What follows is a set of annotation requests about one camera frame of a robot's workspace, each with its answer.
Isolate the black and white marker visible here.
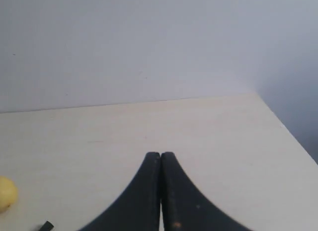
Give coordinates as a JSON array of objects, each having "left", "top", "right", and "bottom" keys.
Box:
[{"left": 38, "top": 221, "right": 54, "bottom": 231}]

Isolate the yellow lemon with sticker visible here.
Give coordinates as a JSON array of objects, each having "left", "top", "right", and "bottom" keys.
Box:
[{"left": 0, "top": 176, "right": 18, "bottom": 213}]

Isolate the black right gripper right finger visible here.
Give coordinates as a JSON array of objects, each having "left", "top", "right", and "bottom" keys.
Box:
[{"left": 160, "top": 152, "right": 249, "bottom": 231}]

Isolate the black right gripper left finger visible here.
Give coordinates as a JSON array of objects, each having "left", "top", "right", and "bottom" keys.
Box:
[{"left": 82, "top": 152, "right": 160, "bottom": 231}]

